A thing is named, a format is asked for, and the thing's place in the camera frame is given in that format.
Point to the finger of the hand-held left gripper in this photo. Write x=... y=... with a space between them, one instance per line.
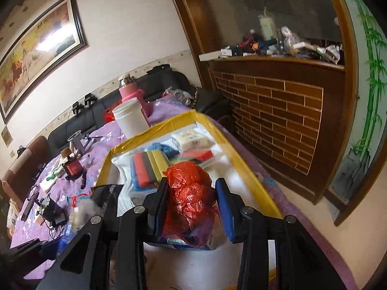
x=107 y=199

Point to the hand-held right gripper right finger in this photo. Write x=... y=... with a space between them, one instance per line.
x=226 y=214

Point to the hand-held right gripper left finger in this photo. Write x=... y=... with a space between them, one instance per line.
x=158 y=214

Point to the red plastic bag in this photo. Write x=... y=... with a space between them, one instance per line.
x=108 y=115
x=189 y=193

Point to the pack of colourful cloths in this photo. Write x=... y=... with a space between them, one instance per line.
x=148 y=167

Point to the yellow cardboard box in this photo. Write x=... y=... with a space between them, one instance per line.
x=231 y=157

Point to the blue towel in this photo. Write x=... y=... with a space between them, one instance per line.
x=164 y=148

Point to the dark pliers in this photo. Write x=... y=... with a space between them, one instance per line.
x=83 y=178

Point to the black mechanical device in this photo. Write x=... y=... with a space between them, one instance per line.
x=50 y=210

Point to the dark bottle red label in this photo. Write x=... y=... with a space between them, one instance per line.
x=72 y=167

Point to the purple floral tablecloth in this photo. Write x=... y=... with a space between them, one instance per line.
x=99 y=151

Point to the black phone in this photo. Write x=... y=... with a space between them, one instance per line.
x=28 y=205

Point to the white work glove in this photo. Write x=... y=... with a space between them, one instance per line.
x=51 y=175

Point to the small tripod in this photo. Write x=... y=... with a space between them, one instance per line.
x=90 y=139

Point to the red packet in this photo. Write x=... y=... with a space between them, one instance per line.
x=201 y=155

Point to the clear plastic cup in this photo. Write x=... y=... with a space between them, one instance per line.
x=77 y=140

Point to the black sofa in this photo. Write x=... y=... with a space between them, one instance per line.
x=60 y=136

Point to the white soap packet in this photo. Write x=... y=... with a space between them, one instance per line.
x=190 y=140

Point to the brown chair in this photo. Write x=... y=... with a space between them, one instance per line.
x=18 y=175

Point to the white plastic jar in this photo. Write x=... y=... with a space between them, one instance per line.
x=131 y=120

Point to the black clamp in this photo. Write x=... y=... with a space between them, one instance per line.
x=76 y=108
x=89 y=99

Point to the wooden brick-pattern cabinet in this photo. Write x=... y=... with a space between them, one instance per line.
x=272 y=120

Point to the pink thermos bottle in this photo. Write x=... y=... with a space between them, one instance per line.
x=128 y=90

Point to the clear plastic bag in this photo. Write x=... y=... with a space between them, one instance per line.
x=181 y=96

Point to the black bag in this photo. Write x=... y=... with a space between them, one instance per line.
x=158 y=69

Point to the flat white box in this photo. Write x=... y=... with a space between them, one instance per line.
x=211 y=56

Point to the pile of small clutter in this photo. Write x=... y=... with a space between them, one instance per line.
x=302 y=50

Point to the white green tumbler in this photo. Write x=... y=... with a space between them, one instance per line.
x=267 y=27

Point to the bamboo painted glass panel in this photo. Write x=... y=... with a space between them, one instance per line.
x=372 y=81

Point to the framed wall painting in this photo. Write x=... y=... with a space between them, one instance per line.
x=36 y=57

